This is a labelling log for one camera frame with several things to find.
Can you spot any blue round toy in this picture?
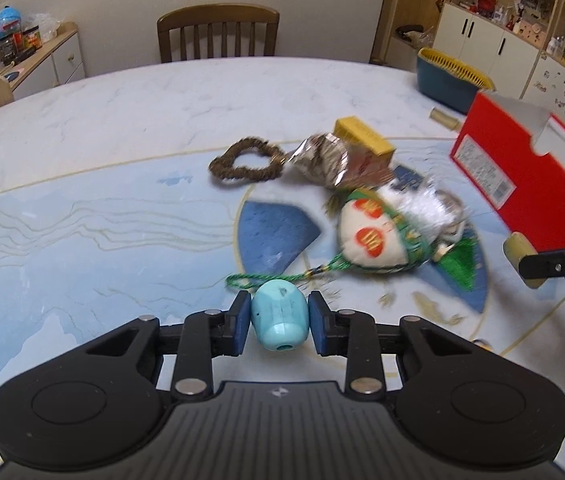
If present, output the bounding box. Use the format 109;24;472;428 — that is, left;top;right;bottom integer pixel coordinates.
0;6;23;43

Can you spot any green tassel cloth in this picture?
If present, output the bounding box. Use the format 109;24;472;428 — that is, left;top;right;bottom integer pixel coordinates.
435;237;478;293

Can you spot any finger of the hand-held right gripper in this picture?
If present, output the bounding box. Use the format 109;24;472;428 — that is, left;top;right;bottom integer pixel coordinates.
519;254;565;288

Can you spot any white fluffy toy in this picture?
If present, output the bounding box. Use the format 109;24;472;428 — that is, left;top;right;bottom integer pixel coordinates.
377;180;465;241

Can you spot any red cardboard box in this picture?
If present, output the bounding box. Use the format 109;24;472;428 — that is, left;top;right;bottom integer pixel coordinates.
449;91;565;253

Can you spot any yellow cardboard box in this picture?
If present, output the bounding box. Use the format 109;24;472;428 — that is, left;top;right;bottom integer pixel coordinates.
333;116;397;157

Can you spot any white pouch with green cord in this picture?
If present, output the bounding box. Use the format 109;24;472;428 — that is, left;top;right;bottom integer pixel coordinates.
226;187;433;291

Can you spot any silver foil snack bag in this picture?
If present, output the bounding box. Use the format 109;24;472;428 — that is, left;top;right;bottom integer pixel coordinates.
287;132;395;191

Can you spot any beige cylindrical object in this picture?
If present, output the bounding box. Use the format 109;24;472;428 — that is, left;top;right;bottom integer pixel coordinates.
503;231;537;267

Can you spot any small wooden cylinder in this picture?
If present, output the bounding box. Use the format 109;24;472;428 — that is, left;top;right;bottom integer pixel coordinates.
429;107;464;132

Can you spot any small dark blue packet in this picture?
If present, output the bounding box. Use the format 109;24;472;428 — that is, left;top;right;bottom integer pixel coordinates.
392;165;425;186

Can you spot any brown scrunchie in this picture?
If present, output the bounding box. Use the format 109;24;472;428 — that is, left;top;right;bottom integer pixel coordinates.
208;135;288;187

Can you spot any white and wooden wall cabinet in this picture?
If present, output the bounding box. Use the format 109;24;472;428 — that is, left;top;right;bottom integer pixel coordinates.
369;0;565;131

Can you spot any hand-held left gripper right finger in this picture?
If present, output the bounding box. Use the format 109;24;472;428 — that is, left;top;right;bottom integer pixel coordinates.
308;290;468;395

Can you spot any clear plastic bag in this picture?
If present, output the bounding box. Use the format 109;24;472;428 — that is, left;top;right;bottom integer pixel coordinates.
32;12;60;43

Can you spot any white sideboard with wooden top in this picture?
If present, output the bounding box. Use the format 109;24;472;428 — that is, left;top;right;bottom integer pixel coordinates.
0;22;86;101

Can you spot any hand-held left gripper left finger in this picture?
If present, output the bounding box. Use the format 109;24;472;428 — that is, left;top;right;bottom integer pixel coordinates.
85;290;253;402

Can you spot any light blue egg-shaped toy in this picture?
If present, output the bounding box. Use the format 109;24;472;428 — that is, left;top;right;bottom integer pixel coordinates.
251;280;310;352

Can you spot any brown wooden chair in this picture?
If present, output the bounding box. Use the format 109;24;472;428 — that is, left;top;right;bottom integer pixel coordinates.
156;5;280;64

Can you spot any blue and yellow basket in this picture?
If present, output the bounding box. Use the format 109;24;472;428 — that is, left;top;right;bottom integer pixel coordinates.
416;47;495;115

